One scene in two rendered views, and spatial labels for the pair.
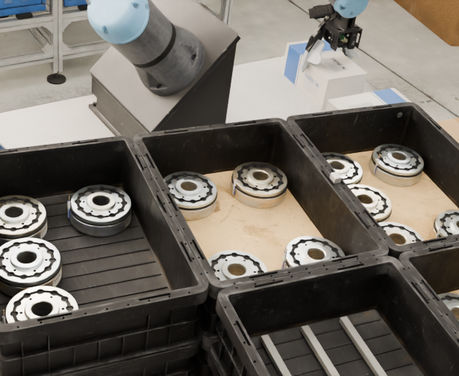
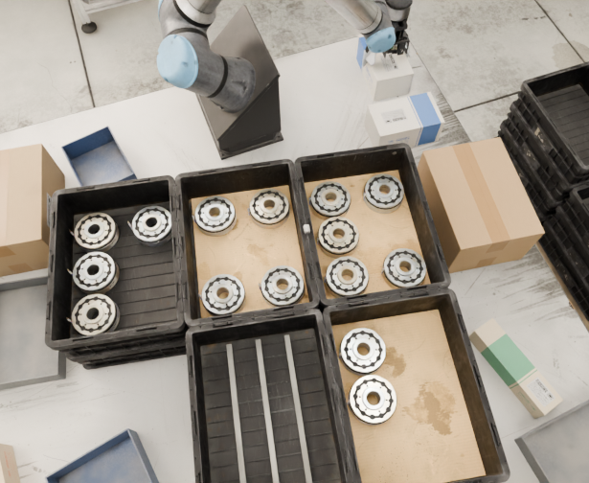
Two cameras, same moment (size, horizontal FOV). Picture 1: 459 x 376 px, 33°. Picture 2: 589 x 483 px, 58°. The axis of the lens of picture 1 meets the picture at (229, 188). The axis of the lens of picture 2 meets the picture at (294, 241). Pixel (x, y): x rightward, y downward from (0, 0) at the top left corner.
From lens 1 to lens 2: 0.74 m
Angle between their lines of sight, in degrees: 30
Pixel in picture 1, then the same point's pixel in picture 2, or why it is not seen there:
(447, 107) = (557, 25)
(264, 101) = (330, 89)
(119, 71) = not seen: hidden behind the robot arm
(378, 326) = (309, 343)
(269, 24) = not seen: outside the picture
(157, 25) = (207, 74)
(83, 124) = (187, 110)
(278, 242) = (267, 262)
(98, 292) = (137, 294)
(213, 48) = (260, 80)
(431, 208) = (396, 238)
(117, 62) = not seen: hidden behind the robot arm
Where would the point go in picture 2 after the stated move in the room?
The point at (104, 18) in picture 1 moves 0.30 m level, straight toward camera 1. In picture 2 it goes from (165, 70) to (135, 170)
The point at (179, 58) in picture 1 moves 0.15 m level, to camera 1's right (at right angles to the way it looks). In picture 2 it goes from (231, 92) to (284, 106)
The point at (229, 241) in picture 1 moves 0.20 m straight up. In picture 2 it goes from (234, 258) to (223, 219)
